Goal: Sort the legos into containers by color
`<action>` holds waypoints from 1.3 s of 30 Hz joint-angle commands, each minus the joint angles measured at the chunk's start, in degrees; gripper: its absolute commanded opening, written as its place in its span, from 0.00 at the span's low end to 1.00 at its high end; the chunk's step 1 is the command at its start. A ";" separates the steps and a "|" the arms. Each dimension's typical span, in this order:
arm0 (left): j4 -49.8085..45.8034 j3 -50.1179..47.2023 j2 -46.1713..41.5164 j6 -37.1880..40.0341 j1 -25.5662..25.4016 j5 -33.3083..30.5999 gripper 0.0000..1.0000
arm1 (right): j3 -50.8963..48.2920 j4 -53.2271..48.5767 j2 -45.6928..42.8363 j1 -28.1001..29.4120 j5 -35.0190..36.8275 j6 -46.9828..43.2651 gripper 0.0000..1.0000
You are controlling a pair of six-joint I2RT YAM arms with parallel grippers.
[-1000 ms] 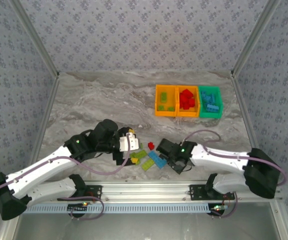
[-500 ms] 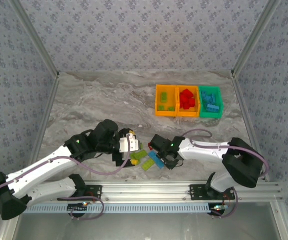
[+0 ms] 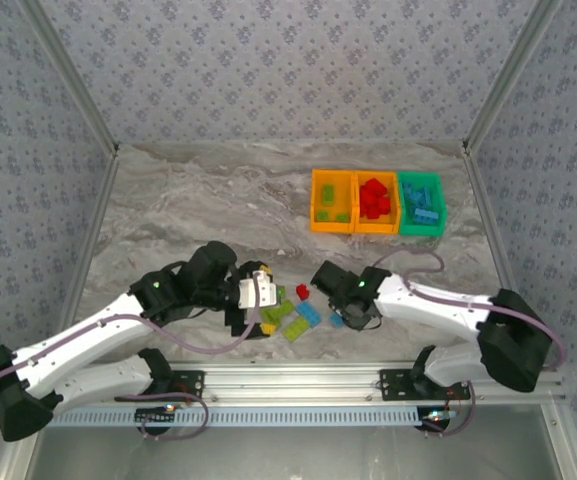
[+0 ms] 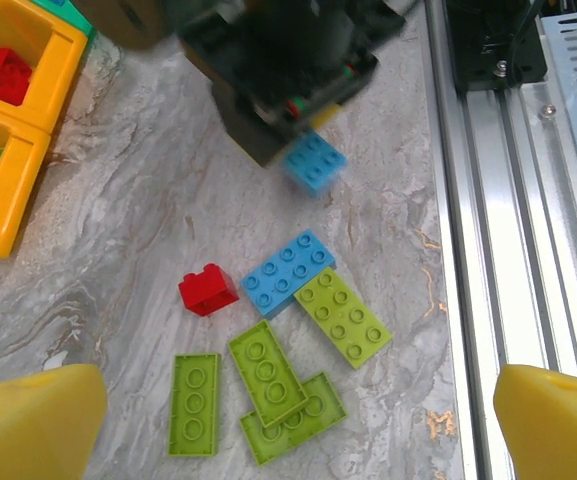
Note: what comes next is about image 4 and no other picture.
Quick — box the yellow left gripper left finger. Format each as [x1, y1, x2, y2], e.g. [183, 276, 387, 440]
[0, 363, 109, 480]

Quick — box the green plastic bin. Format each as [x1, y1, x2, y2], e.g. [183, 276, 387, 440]
[32, 0, 97, 39]

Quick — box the green flat lego plate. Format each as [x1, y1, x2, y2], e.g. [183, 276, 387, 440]
[227, 319, 310, 429]
[293, 266, 394, 371]
[167, 352, 222, 459]
[239, 370, 348, 468]

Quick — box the small red lego brick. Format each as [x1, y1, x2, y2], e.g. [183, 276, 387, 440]
[177, 262, 241, 318]

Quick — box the aluminium table edge rail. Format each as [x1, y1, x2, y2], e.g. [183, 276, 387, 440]
[423, 0, 577, 480]

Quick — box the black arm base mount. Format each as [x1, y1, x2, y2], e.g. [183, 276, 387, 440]
[441, 0, 550, 95]

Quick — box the brown box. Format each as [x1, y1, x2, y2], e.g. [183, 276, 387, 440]
[71, 0, 182, 52]

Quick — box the black cable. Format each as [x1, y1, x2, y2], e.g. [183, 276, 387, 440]
[506, 0, 545, 76]

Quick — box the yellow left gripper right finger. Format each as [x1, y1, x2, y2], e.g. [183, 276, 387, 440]
[492, 363, 577, 480]

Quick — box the blue lego plate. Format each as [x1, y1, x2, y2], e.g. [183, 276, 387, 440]
[239, 228, 338, 321]
[281, 130, 348, 199]

